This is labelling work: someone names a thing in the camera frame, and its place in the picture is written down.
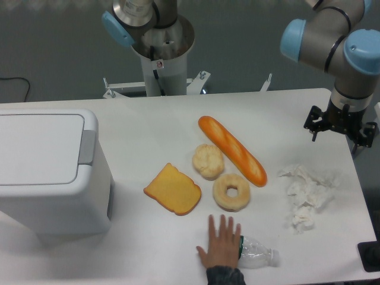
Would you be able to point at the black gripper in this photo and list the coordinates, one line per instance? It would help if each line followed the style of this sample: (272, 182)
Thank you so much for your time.
(343, 121)

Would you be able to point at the clear plastic bottle green label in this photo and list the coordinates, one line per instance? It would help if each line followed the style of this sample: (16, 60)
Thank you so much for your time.
(254, 255)

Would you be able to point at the white push-button trash can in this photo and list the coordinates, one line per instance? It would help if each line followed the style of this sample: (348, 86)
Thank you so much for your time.
(55, 178)

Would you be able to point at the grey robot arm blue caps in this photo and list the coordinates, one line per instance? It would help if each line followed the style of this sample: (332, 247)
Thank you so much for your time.
(329, 42)

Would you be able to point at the dark knitted sleeve forearm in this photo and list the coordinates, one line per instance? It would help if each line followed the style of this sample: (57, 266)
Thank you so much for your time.
(224, 275)

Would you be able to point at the bare human hand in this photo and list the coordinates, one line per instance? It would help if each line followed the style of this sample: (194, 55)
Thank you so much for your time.
(223, 246)

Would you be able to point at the large crumpled white tissue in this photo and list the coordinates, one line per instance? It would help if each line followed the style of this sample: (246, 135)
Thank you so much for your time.
(310, 188)

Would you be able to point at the small crumpled white tissue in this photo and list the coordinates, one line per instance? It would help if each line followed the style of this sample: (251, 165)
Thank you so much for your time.
(302, 220)

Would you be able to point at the orange baguette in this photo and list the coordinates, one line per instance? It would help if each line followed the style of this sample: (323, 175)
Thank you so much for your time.
(234, 150)

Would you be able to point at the black device at table edge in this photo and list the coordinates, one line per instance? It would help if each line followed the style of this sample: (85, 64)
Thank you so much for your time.
(369, 255)

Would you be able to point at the pale round bun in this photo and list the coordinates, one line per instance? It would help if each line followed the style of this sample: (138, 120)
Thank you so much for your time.
(208, 161)

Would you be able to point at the yellow toast slice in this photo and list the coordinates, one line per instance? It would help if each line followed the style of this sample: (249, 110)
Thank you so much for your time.
(174, 190)

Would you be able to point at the white metal base frame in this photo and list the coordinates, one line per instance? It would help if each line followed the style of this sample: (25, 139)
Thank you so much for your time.
(194, 86)

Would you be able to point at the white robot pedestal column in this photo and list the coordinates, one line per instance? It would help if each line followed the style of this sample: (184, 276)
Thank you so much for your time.
(163, 55)

